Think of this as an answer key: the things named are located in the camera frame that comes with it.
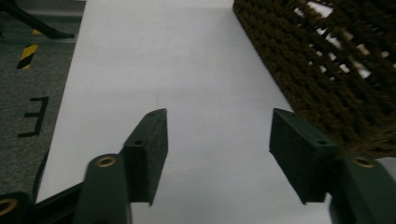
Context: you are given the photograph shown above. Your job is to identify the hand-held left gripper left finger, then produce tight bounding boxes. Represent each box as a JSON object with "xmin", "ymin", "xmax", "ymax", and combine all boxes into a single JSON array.
[{"xmin": 73, "ymin": 107, "xmax": 169, "ymax": 224}]

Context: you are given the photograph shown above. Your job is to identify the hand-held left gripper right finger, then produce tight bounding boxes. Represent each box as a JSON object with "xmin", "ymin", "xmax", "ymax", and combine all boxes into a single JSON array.
[{"xmin": 269, "ymin": 107, "xmax": 396, "ymax": 224}]

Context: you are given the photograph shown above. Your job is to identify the brown woven basket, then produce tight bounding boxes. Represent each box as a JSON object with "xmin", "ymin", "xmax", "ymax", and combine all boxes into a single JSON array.
[{"xmin": 232, "ymin": 0, "xmax": 396, "ymax": 159}]

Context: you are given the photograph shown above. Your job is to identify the black tape floor marking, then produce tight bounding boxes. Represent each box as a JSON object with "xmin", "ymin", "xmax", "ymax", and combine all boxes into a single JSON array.
[{"xmin": 17, "ymin": 95, "xmax": 50, "ymax": 138}]

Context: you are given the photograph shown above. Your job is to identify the yellow black hazard tape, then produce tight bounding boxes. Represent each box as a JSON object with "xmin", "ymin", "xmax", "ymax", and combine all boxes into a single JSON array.
[{"xmin": 16, "ymin": 29, "xmax": 43, "ymax": 70}]

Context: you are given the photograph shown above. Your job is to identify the black metal stand leg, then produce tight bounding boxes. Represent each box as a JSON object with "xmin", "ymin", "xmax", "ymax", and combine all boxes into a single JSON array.
[{"xmin": 0, "ymin": 0, "xmax": 76, "ymax": 40}]

